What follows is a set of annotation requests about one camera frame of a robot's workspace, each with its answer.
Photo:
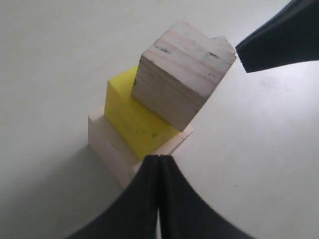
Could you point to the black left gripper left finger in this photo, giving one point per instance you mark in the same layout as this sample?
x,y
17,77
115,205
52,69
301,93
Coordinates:
x,y
133,215

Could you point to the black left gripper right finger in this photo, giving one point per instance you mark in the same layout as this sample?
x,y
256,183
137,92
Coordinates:
x,y
183,214

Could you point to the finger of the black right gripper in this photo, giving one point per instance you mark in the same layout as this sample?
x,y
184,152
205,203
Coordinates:
x,y
289,37

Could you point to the yellow foam cube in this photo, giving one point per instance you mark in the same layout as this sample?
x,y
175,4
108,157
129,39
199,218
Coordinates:
x,y
141,129

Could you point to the large wooden cube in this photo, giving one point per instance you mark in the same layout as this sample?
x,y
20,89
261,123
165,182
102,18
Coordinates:
x,y
108,145

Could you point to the medium wooden cube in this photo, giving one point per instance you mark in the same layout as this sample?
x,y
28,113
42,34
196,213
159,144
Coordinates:
x,y
179,72

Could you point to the small wooden cube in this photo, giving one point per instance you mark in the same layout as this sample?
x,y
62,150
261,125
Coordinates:
x,y
221,42

